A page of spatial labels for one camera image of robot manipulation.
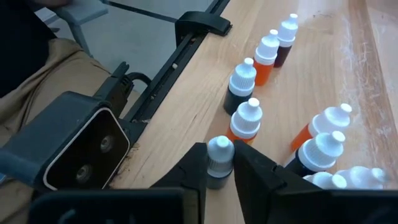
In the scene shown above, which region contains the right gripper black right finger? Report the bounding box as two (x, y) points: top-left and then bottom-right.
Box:
(233, 139), (398, 224)

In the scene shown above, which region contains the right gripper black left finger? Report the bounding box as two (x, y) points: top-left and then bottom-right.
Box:
(27, 142), (208, 224)

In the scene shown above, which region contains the small dark green dropper bottle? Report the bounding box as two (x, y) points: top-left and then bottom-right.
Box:
(205, 135), (236, 190)

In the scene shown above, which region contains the small dark bottle red label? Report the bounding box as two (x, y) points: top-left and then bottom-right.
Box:
(302, 171), (348, 190)

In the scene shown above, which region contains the small purple dropper bottle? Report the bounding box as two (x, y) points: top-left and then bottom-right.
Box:
(223, 57), (258, 116)

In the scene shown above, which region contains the person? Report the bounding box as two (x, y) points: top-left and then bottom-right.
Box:
(0, 0), (142, 224)

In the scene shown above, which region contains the small dark brown dropper bottle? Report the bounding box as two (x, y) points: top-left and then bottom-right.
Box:
(273, 13), (299, 68)

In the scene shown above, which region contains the grey chair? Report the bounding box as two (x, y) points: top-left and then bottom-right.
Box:
(35, 0), (109, 58)

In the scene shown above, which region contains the dark grey depth camera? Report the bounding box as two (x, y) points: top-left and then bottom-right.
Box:
(0, 90), (131, 191)

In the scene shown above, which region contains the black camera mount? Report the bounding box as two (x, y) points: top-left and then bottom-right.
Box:
(93, 61), (154, 147)

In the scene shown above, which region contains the black aluminium table frame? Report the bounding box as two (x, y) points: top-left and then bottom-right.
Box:
(110, 0), (233, 189)

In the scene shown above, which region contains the black frame clip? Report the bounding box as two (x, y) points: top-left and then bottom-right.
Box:
(174, 11), (233, 47)

